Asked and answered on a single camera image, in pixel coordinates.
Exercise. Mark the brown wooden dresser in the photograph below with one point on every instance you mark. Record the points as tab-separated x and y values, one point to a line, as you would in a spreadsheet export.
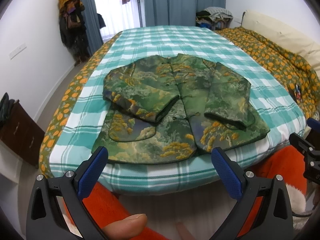
22	135

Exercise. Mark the dark garment at window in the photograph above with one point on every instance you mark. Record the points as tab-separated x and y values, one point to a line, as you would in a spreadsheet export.
101	21

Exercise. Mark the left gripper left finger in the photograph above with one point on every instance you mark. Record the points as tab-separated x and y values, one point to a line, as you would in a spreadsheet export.
44	217

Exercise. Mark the clothes pile on chair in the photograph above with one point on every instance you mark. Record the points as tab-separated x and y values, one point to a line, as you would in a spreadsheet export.
214	18

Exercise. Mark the blue-grey curtain left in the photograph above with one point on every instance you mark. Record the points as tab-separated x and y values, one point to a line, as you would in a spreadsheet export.
92	25

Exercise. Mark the green landscape print jacket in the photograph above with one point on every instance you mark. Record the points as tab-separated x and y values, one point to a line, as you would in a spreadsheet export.
168	109

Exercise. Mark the teal white plaid bedsheet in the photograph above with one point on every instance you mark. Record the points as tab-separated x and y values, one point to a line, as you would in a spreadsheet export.
78	120

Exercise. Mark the orange fleece trousers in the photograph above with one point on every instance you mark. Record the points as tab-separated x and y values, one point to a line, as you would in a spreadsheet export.
105	207

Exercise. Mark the person's left hand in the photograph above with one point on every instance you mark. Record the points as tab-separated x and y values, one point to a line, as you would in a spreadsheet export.
126	228

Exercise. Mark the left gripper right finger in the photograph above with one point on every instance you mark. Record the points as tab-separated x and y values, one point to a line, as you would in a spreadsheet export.
274	218

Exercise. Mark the orange floral green quilt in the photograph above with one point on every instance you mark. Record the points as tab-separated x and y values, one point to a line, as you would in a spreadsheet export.
291	70

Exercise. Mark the cream pillow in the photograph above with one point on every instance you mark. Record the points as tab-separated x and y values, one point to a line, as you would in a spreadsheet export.
284	35

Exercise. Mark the white wall switch plate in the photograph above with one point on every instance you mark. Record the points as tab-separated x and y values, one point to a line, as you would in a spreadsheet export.
17	50

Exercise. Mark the dark clothes on dresser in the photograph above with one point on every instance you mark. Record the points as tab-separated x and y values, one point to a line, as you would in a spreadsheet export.
6	106

